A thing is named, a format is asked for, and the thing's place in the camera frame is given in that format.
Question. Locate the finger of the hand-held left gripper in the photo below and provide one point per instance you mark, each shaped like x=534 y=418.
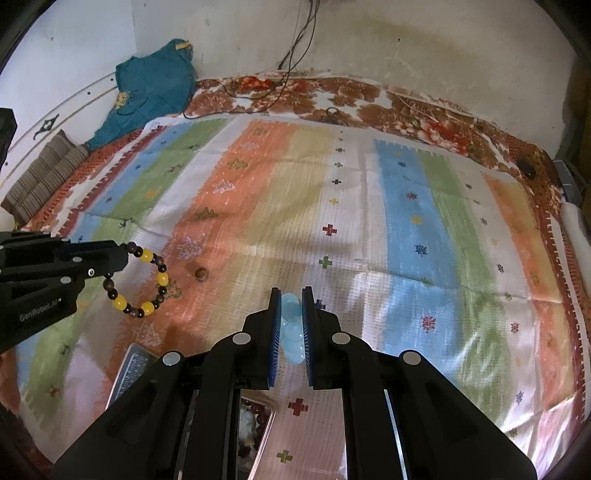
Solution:
x=97 y=272
x=101 y=253

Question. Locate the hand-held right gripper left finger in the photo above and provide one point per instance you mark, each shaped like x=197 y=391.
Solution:
x=275 y=332

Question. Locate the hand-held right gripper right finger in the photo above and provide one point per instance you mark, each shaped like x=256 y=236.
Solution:
x=308 y=337

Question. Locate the silver metal tin box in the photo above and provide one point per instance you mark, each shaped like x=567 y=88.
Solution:
x=131 y=364

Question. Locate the grey folded cloth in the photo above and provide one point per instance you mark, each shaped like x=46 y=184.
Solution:
x=41 y=180

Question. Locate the loose brown bead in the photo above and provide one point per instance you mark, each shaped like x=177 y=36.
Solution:
x=201 y=273

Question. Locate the striped colourful cloth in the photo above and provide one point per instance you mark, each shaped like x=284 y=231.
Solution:
x=369 y=207

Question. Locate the white bed headboard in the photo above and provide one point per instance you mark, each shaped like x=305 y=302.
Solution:
x=69 y=106

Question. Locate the teal garment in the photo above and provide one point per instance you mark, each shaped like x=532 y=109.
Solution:
x=147 y=83

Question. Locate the small black object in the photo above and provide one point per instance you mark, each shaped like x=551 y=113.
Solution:
x=526 y=169

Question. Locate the grey flat box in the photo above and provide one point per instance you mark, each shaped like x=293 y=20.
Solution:
x=567 y=180

